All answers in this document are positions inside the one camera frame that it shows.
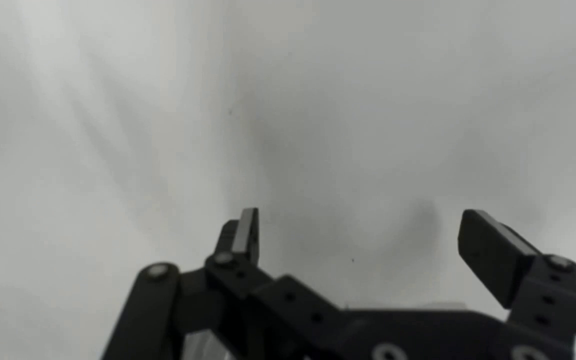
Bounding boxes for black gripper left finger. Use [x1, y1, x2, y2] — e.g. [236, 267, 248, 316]
[100, 206, 345, 360]

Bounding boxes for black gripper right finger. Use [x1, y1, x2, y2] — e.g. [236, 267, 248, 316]
[458, 208, 576, 360]

